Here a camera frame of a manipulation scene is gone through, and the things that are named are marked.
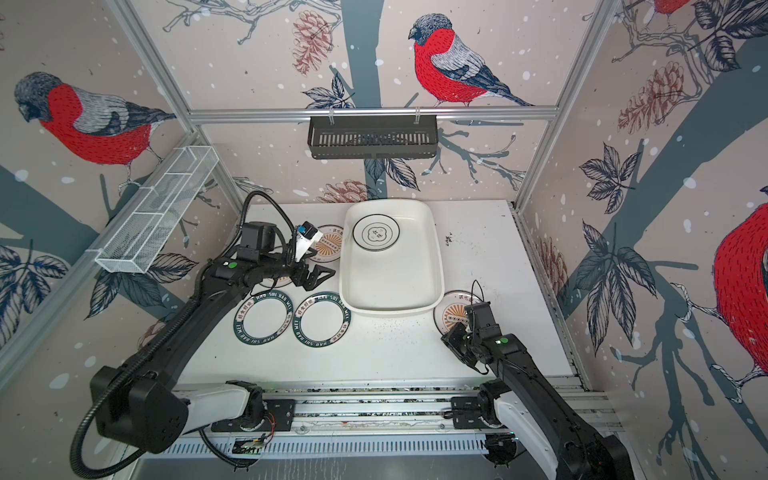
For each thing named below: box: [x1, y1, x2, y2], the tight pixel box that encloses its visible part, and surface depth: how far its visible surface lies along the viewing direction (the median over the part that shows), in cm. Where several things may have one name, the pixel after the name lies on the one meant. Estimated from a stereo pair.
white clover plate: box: [352, 213, 401, 252], surface depth 113 cm
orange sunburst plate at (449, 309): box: [433, 290, 483, 336], surface depth 94 cm
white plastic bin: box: [339, 199, 445, 317], surface depth 108 cm
